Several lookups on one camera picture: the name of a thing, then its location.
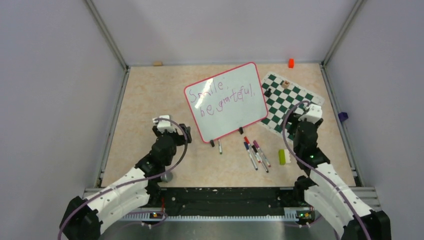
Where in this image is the magenta whiteboard marker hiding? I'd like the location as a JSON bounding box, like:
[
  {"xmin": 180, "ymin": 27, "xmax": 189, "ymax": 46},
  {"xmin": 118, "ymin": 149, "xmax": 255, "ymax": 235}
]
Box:
[{"xmin": 253, "ymin": 140, "xmax": 271, "ymax": 168}]

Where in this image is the pink framed whiteboard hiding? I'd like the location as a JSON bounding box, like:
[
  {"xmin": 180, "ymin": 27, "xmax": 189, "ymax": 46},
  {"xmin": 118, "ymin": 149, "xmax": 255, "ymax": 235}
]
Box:
[{"xmin": 183, "ymin": 62, "xmax": 268, "ymax": 143}]

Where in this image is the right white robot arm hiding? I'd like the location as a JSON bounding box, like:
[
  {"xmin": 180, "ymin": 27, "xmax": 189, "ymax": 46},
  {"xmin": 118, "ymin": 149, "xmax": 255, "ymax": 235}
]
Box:
[{"xmin": 281, "ymin": 114, "xmax": 392, "ymax": 240}]

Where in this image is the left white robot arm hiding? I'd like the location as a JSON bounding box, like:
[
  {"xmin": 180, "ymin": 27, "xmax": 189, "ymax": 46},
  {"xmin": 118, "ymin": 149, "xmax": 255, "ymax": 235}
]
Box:
[{"xmin": 57, "ymin": 118, "xmax": 192, "ymax": 240}]

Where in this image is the green whiteboard marker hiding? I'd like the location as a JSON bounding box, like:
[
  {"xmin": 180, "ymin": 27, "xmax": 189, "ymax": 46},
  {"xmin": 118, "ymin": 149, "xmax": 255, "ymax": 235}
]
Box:
[{"xmin": 217, "ymin": 139, "xmax": 223, "ymax": 155}]

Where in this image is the black whiteboard marker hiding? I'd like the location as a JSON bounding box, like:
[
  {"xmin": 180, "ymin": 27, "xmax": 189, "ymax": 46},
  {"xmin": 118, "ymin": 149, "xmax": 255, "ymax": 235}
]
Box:
[{"xmin": 252, "ymin": 145, "xmax": 269, "ymax": 173}]

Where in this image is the red whiteboard marker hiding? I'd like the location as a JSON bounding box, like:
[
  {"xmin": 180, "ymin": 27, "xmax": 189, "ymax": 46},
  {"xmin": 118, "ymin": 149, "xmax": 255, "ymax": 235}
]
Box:
[{"xmin": 243, "ymin": 136, "xmax": 262, "ymax": 163}]

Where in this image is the blue whiteboard marker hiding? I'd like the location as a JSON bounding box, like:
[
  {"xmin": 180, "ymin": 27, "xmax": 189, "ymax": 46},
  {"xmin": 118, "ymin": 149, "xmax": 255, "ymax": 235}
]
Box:
[{"xmin": 243, "ymin": 142, "xmax": 258, "ymax": 171}]

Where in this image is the green white toy brick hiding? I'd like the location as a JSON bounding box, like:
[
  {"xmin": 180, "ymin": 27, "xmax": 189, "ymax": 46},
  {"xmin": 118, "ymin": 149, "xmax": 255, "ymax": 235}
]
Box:
[{"xmin": 278, "ymin": 149, "xmax": 291, "ymax": 166}]

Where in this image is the black grey microphone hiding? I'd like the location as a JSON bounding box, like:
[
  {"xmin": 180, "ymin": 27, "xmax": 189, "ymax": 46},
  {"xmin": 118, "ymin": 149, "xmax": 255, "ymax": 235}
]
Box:
[{"xmin": 160, "ymin": 172, "xmax": 174, "ymax": 183}]

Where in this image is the purple block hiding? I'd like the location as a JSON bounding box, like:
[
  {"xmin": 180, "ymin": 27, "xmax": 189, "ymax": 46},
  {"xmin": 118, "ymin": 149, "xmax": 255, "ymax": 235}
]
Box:
[{"xmin": 337, "ymin": 112, "xmax": 349, "ymax": 123}]

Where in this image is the green white chessboard mat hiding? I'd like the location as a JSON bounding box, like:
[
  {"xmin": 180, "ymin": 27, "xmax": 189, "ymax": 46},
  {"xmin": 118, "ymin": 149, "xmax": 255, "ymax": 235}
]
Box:
[{"xmin": 258, "ymin": 71, "xmax": 325, "ymax": 139}]

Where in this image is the wooden cube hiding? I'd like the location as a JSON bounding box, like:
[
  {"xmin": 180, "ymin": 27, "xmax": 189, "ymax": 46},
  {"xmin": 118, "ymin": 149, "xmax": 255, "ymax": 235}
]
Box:
[{"xmin": 281, "ymin": 81, "xmax": 290, "ymax": 89}]

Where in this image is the black chess piece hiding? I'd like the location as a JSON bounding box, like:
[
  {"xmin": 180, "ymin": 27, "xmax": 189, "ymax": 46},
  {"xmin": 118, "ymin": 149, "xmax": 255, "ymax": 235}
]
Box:
[{"xmin": 264, "ymin": 88, "xmax": 272, "ymax": 98}]

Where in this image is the orange block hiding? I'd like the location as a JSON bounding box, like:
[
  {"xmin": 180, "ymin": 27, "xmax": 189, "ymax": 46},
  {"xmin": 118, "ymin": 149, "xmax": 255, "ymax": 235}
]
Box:
[{"xmin": 287, "ymin": 58, "xmax": 295, "ymax": 69}]

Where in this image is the cork stopper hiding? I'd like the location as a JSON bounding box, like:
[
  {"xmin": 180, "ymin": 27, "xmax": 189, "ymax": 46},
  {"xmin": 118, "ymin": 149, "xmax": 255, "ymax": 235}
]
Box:
[{"xmin": 152, "ymin": 61, "xmax": 163, "ymax": 67}]

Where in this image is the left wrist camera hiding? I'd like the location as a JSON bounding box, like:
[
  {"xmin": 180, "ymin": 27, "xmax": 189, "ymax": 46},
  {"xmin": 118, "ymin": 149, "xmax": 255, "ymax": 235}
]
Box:
[{"xmin": 152, "ymin": 114, "xmax": 177, "ymax": 134}]

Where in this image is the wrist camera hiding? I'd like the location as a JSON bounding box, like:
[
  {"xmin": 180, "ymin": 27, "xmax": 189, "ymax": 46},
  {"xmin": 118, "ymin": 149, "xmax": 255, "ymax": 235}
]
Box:
[
  {"xmin": 298, "ymin": 103, "xmax": 324, "ymax": 127},
  {"xmin": 152, "ymin": 114, "xmax": 177, "ymax": 134}
]

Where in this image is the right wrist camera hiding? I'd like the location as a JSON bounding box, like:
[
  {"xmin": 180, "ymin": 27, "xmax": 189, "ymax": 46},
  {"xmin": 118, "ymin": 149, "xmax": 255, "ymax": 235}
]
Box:
[{"xmin": 298, "ymin": 103, "xmax": 324, "ymax": 127}]

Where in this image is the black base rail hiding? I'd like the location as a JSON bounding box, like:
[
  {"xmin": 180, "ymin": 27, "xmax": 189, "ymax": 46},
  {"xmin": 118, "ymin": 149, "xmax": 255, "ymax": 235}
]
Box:
[{"xmin": 155, "ymin": 187, "xmax": 311, "ymax": 217}]

